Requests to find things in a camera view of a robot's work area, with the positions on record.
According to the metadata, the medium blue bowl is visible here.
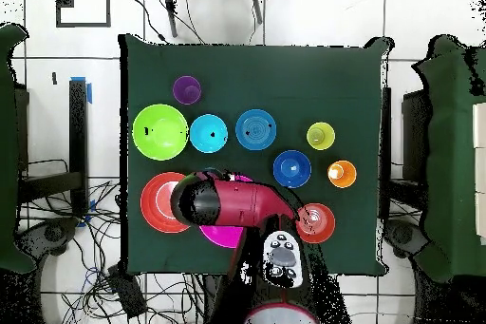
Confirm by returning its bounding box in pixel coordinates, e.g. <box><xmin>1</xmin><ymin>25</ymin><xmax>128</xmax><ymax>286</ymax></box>
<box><xmin>234</xmin><ymin>108</ymin><xmax>278</xmax><ymax>151</ymax></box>

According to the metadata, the small dark blue bowl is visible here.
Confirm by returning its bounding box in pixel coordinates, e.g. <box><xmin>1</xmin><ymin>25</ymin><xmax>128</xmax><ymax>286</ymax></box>
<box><xmin>271</xmin><ymin>149</ymin><xmax>313</xmax><ymax>189</ymax></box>

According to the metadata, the small cyan bowl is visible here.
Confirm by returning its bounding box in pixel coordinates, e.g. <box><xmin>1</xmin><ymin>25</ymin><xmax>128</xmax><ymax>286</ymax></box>
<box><xmin>189</xmin><ymin>113</ymin><xmax>230</xmax><ymax>155</ymax></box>

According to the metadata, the large pink bowl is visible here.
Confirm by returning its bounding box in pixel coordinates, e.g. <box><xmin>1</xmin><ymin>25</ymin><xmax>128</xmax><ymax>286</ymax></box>
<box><xmin>196</xmin><ymin>173</ymin><xmax>255</xmax><ymax>250</ymax></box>

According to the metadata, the large lime green bowl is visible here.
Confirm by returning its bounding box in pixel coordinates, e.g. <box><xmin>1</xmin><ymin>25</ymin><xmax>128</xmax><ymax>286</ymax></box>
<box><xmin>131</xmin><ymin>103</ymin><xmax>190</xmax><ymax>162</ymax></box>

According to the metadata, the yellow plastic cup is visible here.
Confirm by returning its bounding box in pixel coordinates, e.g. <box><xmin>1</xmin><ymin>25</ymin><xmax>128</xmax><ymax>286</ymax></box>
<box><xmin>306</xmin><ymin>121</ymin><xmax>336</xmax><ymax>151</ymax></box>

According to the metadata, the dark green table cloth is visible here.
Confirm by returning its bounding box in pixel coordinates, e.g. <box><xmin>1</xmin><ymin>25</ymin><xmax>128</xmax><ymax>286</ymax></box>
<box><xmin>118</xmin><ymin>32</ymin><xmax>394</xmax><ymax>277</ymax></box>

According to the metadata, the purple plastic cup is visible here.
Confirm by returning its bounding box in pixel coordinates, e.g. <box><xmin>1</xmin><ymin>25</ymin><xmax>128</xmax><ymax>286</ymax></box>
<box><xmin>172</xmin><ymin>75</ymin><xmax>203</xmax><ymax>105</ymax></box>

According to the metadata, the large red-orange bowl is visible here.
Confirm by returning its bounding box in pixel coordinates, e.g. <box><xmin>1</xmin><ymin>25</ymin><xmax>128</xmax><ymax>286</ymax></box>
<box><xmin>140</xmin><ymin>171</ymin><xmax>193</xmax><ymax>235</ymax></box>

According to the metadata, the small orange bowl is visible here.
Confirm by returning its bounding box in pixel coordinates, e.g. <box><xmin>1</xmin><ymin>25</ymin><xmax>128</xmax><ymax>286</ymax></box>
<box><xmin>294</xmin><ymin>202</ymin><xmax>337</xmax><ymax>245</ymax></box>

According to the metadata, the orange plastic cup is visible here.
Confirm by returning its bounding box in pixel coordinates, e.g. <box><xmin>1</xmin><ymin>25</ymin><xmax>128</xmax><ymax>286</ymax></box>
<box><xmin>327</xmin><ymin>159</ymin><xmax>358</xmax><ymax>189</ymax></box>

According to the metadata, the blue tape strip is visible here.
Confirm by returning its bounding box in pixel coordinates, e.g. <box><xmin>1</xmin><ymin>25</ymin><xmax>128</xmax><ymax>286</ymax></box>
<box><xmin>70</xmin><ymin>76</ymin><xmax>93</xmax><ymax>105</ymax></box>

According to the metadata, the black metal stand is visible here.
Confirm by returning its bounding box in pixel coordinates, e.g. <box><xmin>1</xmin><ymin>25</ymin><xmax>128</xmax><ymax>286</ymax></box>
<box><xmin>16</xmin><ymin>77</ymin><xmax>90</xmax><ymax>220</ymax></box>

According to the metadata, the black power strip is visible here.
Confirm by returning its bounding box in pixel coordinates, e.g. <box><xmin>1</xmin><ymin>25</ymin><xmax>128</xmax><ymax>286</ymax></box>
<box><xmin>107</xmin><ymin>264</ymin><xmax>148</xmax><ymax>319</ymax></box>

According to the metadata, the green covered side table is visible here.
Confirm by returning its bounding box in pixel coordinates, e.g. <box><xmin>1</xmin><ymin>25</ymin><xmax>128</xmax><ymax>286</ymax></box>
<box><xmin>0</xmin><ymin>22</ymin><xmax>37</xmax><ymax>275</ymax></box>
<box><xmin>411</xmin><ymin>33</ymin><xmax>486</xmax><ymax>283</ymax></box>

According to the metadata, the black floor cable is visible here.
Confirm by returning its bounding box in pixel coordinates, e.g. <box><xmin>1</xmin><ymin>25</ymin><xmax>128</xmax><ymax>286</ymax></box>
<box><xmin>126</xmin><ymin>0</ymin><xmax>169</xmax><ymax>44</ymax></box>

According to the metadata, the tangle of floor cables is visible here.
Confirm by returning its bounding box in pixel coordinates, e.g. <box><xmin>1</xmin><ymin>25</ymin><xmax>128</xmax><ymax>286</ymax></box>
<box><xmin>18</xmin><ymin>179</ymin><xmax>206</xmax><ymax>324</ymax></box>

